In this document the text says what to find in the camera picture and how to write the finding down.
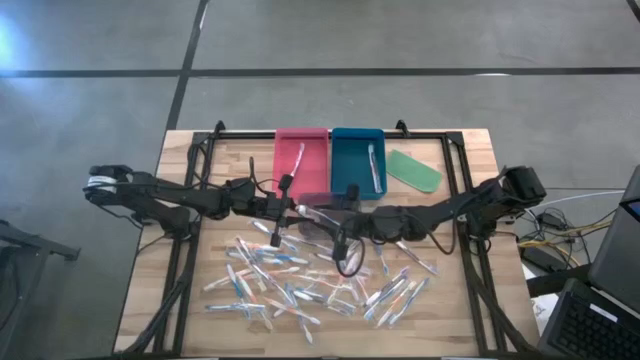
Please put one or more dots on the clear smoky plastic bin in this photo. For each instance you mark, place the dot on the clear smoky plastic bin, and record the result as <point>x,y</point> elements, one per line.
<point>312,230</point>

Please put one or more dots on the green plastic lid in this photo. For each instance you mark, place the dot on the green plastic lid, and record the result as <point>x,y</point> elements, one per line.
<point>412,172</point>

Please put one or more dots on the purple toothbrush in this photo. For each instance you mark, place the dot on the purple toothbrush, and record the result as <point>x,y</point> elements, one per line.
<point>299,157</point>
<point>272,282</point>
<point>387,286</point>

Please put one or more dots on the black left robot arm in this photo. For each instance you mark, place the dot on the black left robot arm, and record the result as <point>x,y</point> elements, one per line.
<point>165,195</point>

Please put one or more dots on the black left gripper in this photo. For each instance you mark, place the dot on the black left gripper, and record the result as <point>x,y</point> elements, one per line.
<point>267,205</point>

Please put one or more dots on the black power brick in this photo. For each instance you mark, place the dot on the black power brick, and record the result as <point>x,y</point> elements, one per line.
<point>551,220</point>

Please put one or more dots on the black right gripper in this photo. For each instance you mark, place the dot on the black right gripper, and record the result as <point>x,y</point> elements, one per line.
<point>370,225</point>

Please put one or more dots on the white paper sheet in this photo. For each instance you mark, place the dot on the white paper sheet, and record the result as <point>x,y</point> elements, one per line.
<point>545,307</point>

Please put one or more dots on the black desk bar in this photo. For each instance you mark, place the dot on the black desk bar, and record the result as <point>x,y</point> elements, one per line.
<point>555,282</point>

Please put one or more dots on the blue plastic bin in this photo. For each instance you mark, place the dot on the blue plastic bin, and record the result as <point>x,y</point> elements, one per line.
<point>350,160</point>

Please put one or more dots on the black floor stand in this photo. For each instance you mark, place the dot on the black floor stand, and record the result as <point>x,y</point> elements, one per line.
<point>50,246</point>

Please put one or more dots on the red plastic bin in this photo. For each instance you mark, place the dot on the red plastic bin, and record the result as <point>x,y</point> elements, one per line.
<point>315,165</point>

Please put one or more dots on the black power strip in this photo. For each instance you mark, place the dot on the black power strip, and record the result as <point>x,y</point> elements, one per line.
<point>537,257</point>

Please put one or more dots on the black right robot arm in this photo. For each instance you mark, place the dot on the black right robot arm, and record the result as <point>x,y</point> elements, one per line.
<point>440,212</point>

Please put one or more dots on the black frame clamp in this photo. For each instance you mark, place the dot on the black frame clamp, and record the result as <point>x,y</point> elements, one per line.
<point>402,129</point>
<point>220,127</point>

